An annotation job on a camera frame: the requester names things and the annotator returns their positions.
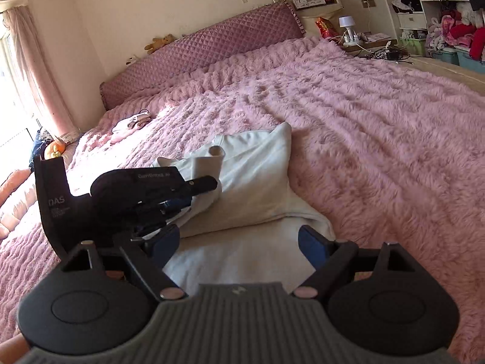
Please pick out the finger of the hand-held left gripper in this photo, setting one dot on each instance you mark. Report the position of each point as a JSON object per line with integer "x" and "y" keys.
{"x": 176, "y": 206}
{"x": 202, "y": 186}

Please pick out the small pink white garment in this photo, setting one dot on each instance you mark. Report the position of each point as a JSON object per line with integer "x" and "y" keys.
{"x": 129, "y": 124}

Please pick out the brass wall socket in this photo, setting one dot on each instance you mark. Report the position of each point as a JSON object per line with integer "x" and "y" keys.
{"x": 368, "y": 3}

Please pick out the desk calendar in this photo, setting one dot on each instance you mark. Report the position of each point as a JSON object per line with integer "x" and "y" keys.
{"x": 298, "y": 0}

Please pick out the brown teddy bear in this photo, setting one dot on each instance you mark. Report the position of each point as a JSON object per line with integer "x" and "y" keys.
{"x": 161, "y": 42}

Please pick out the pink fluffy blanket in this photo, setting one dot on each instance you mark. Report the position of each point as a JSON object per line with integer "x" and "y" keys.
{"x": 379, "y": 140}

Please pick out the wooden nightstand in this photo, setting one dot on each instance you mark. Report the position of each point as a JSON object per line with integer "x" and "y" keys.
{"x": 373, "y": 43}

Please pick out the teal storage bin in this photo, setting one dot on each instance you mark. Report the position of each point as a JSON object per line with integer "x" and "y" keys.
{"x": 447, "y": 55}
{"x": 471, "y": 58}

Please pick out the orange plush toy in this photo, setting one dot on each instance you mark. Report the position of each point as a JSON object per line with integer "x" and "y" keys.
{"x": 56, "y": 149}

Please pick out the white storage shelf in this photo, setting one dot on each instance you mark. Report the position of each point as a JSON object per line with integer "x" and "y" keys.
{"x": 413, "y": 17}

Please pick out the green storage bin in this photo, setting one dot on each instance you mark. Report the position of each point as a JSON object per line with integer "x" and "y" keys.
{"x": 416, "y": 43}

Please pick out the red snack bag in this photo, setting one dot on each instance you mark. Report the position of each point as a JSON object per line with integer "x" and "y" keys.
{"x": 326, "y": 28}

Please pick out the white table lamp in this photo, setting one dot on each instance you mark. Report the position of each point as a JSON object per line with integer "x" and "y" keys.
{"x": 346, "y": 22}

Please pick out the dark blue cloth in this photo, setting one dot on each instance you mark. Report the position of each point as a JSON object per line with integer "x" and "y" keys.
{"x": 37, "y": 148}

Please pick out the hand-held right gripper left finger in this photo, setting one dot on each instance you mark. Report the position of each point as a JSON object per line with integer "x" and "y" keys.
{"x": 168, "y": 240}

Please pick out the pink quilted headboard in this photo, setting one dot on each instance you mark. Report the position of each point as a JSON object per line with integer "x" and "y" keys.
{"x": 227, "y": 41}

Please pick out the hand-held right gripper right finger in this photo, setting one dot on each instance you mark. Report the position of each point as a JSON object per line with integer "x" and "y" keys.
{"x": 309, "y": 246}

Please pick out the peach plush cushion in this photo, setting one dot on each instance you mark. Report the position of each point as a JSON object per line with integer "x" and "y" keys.
{"x": 13, "y": 197}

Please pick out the white printed sweatshirt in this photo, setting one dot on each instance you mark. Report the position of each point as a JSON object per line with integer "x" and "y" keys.
{"x": 257, "y": 182}

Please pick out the pink curtain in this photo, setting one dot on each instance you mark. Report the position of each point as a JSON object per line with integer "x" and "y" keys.
{"x": 41, "y": 76}

